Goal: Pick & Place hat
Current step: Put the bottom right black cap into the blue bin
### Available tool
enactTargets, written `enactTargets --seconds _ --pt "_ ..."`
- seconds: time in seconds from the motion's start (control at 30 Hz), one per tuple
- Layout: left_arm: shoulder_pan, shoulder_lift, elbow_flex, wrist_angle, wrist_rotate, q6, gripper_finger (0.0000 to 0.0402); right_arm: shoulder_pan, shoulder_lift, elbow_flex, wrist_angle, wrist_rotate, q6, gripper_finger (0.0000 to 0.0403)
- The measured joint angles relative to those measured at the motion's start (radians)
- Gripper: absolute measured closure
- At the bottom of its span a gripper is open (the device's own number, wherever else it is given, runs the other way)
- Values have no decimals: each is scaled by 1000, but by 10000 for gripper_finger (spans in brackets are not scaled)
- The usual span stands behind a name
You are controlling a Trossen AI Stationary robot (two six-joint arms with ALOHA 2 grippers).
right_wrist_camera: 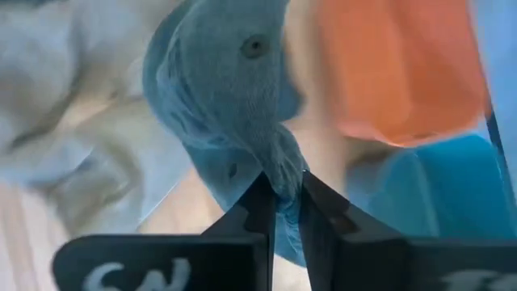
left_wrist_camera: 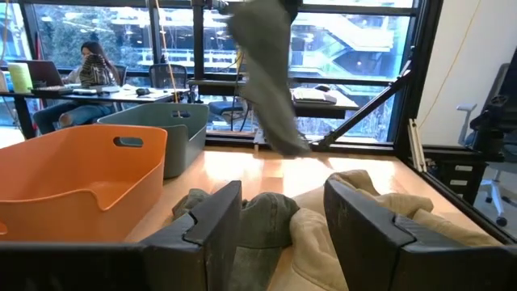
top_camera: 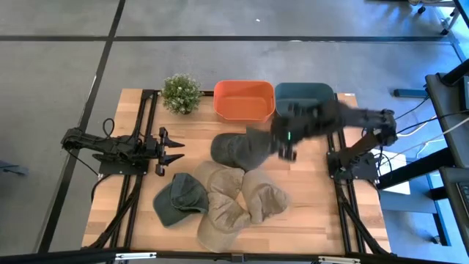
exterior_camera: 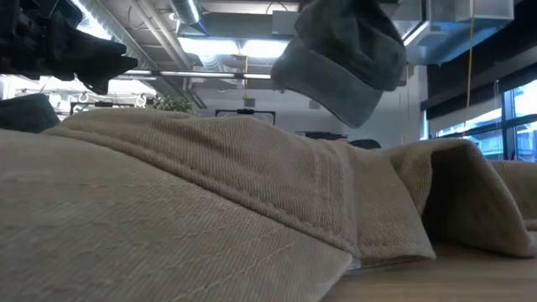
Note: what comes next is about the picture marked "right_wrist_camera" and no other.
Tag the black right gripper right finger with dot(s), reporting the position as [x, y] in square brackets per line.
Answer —
[363, 262]

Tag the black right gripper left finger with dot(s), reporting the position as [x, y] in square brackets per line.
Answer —
[226, 262]

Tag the dark teal baseball cap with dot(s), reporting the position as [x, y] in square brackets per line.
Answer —
[218, 81]

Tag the blue plastic bin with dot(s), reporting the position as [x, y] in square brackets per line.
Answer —
[444, 190]

